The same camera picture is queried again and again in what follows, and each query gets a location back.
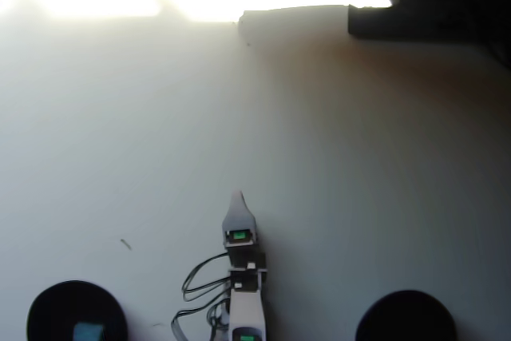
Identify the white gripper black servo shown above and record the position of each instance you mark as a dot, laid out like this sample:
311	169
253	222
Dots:
241	255

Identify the blue cube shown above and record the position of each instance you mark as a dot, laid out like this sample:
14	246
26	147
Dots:
88	333

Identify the black round bowl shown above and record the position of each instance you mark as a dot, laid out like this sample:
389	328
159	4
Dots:
52	309
405	317

